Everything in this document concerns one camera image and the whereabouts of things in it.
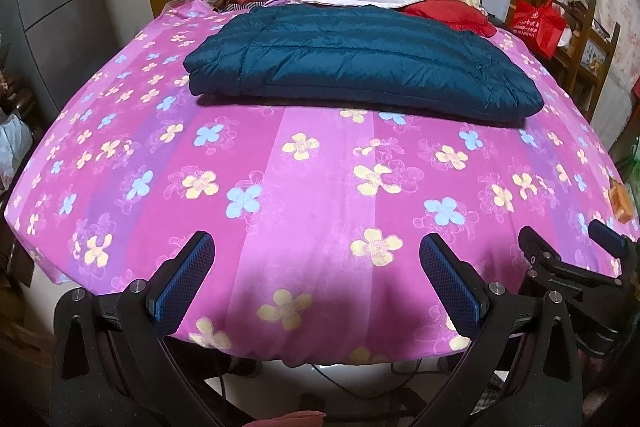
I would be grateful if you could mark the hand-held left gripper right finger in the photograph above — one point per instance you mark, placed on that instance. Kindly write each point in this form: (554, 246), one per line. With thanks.
(452, 287)

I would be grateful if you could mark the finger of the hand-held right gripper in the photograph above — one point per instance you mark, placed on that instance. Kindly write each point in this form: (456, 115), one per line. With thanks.
(607, 237)
(550, 257)

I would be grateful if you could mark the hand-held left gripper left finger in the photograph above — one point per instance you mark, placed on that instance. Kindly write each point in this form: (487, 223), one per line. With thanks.
(182, 287)

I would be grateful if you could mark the teal quilted down jacket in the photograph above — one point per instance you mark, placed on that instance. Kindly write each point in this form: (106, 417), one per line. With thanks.
(360, 57)

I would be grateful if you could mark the small orange box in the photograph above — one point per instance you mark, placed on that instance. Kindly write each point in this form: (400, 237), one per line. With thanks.
(621, 203)

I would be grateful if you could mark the pink floral bed sheet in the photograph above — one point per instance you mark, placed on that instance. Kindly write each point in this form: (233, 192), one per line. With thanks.
(320, 187)

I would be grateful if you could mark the wooden chair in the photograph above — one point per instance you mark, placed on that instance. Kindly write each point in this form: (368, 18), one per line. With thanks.
(587, 52)

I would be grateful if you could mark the white plastic bag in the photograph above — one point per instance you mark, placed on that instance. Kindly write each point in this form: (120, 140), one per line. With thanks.
(15, 147)

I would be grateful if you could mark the floral lace curtain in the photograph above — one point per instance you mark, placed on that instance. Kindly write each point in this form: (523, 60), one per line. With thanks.
(622, 17)

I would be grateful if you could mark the red gift bag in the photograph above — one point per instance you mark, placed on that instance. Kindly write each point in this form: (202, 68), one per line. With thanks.
(537, 27)

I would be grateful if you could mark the red cushion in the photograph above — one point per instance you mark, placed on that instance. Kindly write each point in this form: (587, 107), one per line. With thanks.
(450, 14)

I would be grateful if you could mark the grey wardrobe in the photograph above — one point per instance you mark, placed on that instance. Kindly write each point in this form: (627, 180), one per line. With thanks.
(75, 7)

